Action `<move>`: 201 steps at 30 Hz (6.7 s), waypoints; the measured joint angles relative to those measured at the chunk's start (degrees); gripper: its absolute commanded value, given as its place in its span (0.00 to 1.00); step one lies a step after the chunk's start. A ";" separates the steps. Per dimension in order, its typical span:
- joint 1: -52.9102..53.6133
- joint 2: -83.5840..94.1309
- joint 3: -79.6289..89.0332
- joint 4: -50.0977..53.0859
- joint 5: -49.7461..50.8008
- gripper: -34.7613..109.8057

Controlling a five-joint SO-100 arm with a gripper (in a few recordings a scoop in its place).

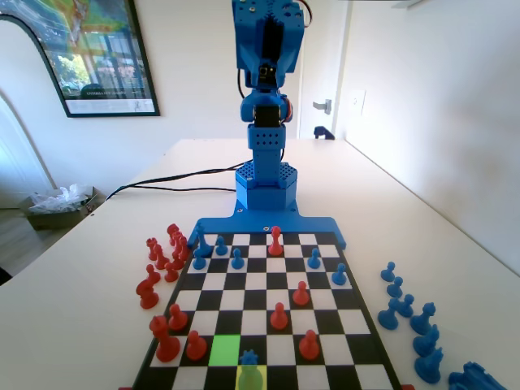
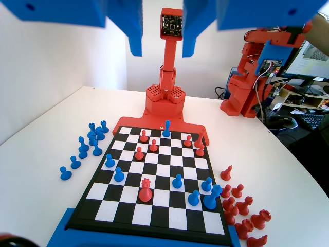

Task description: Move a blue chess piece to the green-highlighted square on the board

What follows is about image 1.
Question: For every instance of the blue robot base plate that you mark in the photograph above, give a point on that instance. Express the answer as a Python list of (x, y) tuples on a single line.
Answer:
[(252, 222)]

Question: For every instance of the blue table clamp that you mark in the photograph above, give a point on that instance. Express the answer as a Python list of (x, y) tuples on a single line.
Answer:
[(323, 133)]

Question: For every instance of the clear plastic bag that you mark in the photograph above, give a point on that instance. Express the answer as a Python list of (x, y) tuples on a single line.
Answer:
[(57, 199)]

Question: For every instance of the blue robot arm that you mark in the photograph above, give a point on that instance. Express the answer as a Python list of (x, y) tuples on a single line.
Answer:
[(266, 142)]

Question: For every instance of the blue chess pawn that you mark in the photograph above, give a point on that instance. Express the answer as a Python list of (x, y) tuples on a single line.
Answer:
[(389, 316), (395, 289), (199, 262), (220, 247), (388, 273), (339, 276), (313, 260), (236, 262)]

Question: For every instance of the red chess pawn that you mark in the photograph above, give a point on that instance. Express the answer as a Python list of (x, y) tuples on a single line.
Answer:
[(152, 275), (309, 347), (196, 348), (171, 274), (300, 294), (279, 319), (177, 320)]

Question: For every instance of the large blue piece corner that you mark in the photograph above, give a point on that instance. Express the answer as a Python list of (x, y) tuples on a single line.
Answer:
[(201, 243)]

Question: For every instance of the blue queen piece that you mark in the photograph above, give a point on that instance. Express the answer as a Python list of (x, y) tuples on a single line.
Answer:
[(248, 359)]

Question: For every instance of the black white chessboard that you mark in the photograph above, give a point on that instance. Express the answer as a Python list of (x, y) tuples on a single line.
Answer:
[(260, 284)]

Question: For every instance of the tall red king piece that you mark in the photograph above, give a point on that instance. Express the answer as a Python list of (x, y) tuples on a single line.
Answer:
[(165, 345)]

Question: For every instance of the blue chess piece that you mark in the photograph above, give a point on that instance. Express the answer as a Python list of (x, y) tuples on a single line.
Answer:
[(477, 378), (406, 306), (430, 367), (422, 321), (426, 342)]

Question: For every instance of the white arched panel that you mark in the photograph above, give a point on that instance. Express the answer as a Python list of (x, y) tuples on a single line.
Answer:
[(16, 81)]

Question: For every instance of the red chess knight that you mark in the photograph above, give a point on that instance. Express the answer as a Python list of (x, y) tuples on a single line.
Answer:
[(147, 297)]

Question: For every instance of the small black camera module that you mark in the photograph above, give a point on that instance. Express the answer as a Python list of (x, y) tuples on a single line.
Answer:
[(265, 74)]

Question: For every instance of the white door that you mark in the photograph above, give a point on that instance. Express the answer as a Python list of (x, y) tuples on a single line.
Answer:
[(321, 61)]

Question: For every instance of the black framed poster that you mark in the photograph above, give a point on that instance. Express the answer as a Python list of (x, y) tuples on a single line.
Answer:
[(105, 61)]

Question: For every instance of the brown cardboard box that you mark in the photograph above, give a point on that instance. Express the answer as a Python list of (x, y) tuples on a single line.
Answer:
[(53, 219)]

